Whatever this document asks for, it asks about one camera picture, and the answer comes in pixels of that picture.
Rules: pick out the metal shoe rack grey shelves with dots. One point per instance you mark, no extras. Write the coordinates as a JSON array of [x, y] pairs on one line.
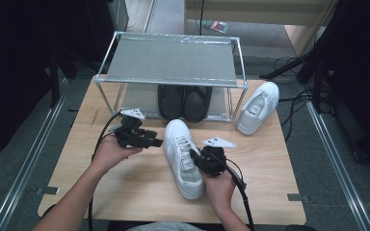
[[173, 59]]

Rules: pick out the black curtain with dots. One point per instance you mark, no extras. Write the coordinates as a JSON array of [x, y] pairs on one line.
[[13, 64], [366, 80]]

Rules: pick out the grey cabinet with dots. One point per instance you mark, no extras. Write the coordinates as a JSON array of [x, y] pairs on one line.
[[118, 14]]

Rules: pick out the black tripod stand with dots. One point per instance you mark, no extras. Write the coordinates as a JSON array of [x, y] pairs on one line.
[[317, 89]]

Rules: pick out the person's grey clothing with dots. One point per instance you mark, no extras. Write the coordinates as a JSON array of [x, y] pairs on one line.
[[163, 227]]

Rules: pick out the white sneaker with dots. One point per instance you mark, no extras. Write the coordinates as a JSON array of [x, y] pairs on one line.
[[176, 138], [258, 109]]

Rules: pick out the light wooden cabinet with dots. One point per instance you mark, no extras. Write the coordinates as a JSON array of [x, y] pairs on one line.
[[253, 12]]

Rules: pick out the person's right hand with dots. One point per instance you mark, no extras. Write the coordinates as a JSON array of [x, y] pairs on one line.
[[221, 191]]

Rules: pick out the metal floor rail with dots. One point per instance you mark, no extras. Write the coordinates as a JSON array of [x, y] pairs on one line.
[[150, 16], [19, 189], [340, 170]]

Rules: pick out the grey table bracket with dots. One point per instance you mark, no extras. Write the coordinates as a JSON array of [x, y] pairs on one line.
[[48, 190], [297, 198]]

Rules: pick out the colourful packet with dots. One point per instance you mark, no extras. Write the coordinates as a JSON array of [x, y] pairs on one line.
[[216, 26]]

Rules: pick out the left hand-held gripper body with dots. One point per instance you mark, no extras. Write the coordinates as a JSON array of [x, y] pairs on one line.
[[130, 134]]

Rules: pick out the black shoe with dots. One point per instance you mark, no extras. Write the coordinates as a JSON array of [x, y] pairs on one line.
[[171, 102], [196, 104]]

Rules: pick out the person's left hand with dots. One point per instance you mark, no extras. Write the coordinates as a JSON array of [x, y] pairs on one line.
[[109, 154]]

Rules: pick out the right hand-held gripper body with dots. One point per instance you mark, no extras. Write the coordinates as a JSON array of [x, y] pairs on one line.
[[213, 160]]

